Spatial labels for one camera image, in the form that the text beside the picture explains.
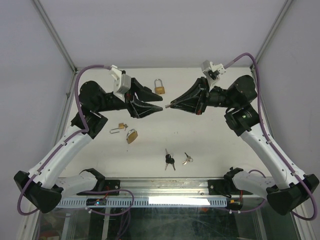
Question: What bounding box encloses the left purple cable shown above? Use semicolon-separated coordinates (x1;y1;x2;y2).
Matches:
17;64;136;240

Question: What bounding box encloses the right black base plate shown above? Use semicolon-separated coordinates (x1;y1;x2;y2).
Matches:
207;178;253;198

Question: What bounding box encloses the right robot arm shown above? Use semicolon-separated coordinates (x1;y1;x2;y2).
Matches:
169;75;320;216

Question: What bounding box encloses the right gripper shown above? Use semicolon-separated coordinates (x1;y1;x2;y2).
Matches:
170;76;238;116

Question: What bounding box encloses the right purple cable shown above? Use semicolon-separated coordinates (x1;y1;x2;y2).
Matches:
224;52;317;221

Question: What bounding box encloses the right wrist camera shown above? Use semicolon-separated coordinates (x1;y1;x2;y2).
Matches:
200;60;226;91

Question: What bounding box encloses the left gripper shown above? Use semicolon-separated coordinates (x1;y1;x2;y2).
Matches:
96;79;164;119

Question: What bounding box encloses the small brass padlock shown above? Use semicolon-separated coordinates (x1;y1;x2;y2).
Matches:
109;123;125;134

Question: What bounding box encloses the tall brass padlock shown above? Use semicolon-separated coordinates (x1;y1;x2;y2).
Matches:
154;78;166;95

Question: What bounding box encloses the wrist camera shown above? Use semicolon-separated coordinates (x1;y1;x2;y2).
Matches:
109;65;131;102
200;60;226;91

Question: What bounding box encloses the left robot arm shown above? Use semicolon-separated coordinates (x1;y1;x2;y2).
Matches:
13;77;163;214

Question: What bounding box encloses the purple cable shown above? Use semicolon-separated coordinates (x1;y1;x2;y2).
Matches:
224;52;317;221
17;64;136;240

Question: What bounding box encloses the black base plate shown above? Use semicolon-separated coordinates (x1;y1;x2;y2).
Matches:
207;178;253;198
77;179;121;196

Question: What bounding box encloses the black headed key set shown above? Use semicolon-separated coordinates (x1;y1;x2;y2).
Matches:
164;149;176;171

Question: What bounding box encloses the medium brass padlock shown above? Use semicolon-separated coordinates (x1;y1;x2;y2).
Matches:
126;128;138;144

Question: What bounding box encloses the white slotted cable duct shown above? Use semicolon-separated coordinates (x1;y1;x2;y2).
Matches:
57;196;227;209

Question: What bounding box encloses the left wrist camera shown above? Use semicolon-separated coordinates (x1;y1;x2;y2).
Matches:
109;65;131;102

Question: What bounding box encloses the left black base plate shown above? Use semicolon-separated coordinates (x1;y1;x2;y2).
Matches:
77;179;121;196

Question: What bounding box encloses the aluminium mounting rail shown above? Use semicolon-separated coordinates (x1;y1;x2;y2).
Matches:
57;176;276;199

